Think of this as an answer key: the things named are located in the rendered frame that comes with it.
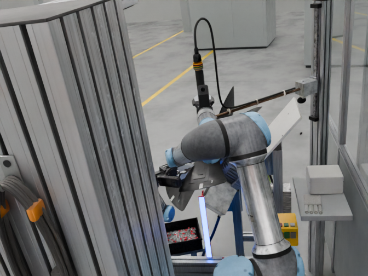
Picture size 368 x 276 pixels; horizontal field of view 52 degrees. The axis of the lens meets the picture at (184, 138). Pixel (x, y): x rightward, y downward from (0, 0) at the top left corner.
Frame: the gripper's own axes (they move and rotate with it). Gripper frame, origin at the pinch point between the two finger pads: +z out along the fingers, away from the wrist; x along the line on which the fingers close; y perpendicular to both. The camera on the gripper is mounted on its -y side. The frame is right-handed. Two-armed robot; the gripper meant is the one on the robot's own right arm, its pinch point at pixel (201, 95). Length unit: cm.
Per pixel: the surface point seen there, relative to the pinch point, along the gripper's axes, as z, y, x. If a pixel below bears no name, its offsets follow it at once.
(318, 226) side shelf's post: -2, 84, 55
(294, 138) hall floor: 230, 151, 112
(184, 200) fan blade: -4, 54, -15
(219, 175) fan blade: -21.1, 30.9, 2.9
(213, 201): -13, 50, -1
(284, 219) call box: -42, 42, 26
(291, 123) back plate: -5.5, 17.6, 39.7
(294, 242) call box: -49, 49, 28
